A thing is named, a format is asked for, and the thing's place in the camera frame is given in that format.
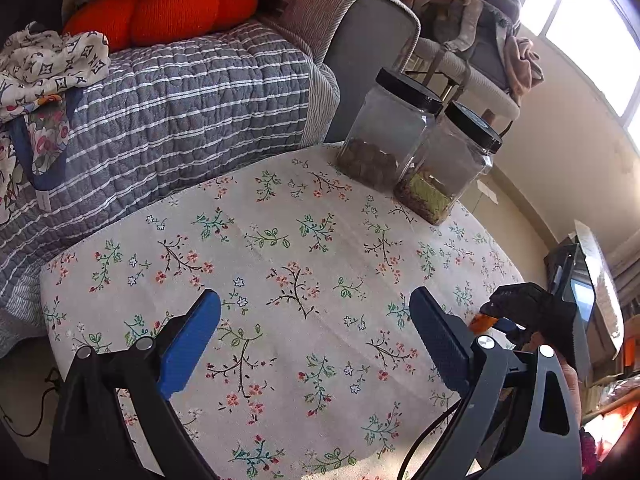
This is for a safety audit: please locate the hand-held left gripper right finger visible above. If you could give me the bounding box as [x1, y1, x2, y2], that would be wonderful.
[409, 286, 584, 480]

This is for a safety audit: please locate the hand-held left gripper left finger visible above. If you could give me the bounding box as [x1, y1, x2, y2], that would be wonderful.
[49, 288, 222, 480]

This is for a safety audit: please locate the window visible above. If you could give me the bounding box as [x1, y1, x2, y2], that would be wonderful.
[495, 0, 640, 131]

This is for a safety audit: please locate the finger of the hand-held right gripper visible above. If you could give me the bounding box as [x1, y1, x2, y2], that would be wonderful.
[481, 283, 538, 318]
[492, 316, 530, 345]

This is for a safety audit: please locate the floral tablecloth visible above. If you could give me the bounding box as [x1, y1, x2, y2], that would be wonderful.
[40, 142, 526, 480]

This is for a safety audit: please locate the person's right hand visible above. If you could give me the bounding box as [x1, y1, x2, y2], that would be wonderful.
[557, 357, 584, 418]

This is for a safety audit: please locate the white swivel chair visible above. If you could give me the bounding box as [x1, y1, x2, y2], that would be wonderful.
[400, 35, 521, 136]

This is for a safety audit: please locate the grey striped quilt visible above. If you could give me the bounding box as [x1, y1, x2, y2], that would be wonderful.
[0, 20, 341, 356]

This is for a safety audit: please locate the black cable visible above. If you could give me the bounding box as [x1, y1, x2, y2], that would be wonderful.
[0, 367, 66, 438]
[400, 400, 466, 480]

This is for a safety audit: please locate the beige curtain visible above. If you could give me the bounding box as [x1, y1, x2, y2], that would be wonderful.
[607, 232, 640, 311]

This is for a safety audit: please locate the grey backpack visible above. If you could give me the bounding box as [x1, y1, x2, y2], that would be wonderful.
[425, 0, 521, 96]

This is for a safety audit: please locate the orange knot cushion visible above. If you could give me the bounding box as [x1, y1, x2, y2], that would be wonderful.
[62, 0, 321, 51]

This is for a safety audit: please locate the small orange wrapper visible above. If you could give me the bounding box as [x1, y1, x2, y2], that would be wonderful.
[470, 311, 501, 334]

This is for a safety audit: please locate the floral tote bag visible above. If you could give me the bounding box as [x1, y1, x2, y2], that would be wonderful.
[0, 90, 83, 226]

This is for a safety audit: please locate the plastic jar with green packets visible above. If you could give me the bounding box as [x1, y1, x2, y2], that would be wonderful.
[394, 100, 503, 226]

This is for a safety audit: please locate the plastic jar with brown nuts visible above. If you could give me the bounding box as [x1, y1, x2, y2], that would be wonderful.
[336, 67, 445, 193]

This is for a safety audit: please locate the grey sofa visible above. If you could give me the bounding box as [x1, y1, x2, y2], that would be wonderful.
[260, 0, 421, 146]

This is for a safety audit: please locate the white monogram print cloth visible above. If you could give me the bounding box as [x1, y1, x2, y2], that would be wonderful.
[0, 22, 111, 121]

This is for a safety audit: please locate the cluttered wooden shelf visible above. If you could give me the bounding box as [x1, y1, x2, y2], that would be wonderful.
[582, 305, 640, 480]

